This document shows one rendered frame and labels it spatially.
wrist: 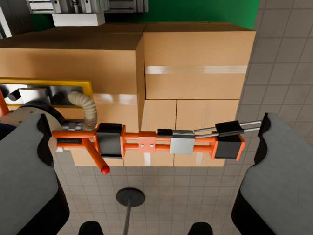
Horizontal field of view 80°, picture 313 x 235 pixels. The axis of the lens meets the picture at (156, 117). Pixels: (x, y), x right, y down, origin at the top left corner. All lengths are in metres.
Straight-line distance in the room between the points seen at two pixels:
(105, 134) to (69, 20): 0.37
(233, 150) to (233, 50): 0.70
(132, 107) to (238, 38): 0.69
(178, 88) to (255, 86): 0.96
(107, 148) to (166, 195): 2.24
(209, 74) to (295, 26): 0.95
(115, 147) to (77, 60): 0.36
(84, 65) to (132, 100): 0.22
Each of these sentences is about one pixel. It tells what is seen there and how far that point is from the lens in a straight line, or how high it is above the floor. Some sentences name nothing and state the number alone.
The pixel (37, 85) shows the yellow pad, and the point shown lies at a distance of 0.71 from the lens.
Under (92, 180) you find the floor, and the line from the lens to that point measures 2.69.
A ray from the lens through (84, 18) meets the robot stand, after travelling 0.68.
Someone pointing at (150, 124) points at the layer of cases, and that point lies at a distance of 1.31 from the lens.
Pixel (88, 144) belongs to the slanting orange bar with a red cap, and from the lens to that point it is 0.58.
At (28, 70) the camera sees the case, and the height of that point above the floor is 0.94.
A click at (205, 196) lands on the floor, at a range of 2.86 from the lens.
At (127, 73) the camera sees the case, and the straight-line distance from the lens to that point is 0.73.
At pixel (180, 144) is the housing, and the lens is 0.57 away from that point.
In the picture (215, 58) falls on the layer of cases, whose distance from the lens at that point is 1.16.
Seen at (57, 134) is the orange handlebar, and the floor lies 1.19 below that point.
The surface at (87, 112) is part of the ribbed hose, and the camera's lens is 0.61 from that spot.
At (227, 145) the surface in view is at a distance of 0.59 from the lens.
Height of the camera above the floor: 1.63
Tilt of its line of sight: 58 degrees down
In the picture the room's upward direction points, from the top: 178 degrees counter-clockwise
